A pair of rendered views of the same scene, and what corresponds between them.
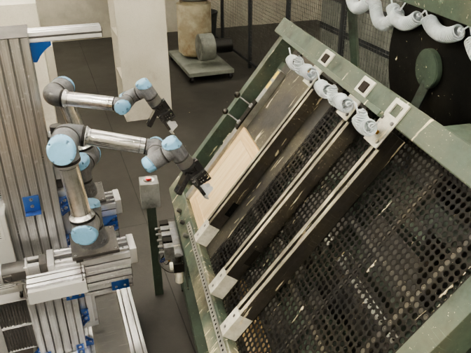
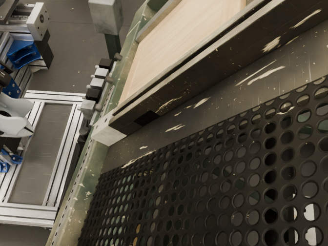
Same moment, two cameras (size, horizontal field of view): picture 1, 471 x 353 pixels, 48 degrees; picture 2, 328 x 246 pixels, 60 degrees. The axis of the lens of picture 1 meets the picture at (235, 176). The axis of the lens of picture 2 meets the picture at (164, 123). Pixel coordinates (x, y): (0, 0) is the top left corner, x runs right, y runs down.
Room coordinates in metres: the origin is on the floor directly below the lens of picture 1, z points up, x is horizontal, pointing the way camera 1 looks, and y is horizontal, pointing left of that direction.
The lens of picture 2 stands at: (1.99, -0.19, 1.74)
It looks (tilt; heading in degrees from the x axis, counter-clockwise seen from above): 58 degrees down; 24
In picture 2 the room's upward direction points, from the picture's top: straight up
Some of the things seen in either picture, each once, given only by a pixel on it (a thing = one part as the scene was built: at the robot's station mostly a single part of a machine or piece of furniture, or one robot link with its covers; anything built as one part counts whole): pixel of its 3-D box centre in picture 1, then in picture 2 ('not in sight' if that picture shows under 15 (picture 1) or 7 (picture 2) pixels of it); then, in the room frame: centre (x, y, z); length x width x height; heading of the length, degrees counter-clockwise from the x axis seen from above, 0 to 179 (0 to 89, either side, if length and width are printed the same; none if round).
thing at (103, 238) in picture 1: (92, 232); not in sight; (2.17, 0.70, 1.09); 0.15 x 0.15 x 0.10
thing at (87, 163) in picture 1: (80, 167); not in sight; (2.64, 0.87, 1.20); 0.13 x 0.12 x 0.14; 174
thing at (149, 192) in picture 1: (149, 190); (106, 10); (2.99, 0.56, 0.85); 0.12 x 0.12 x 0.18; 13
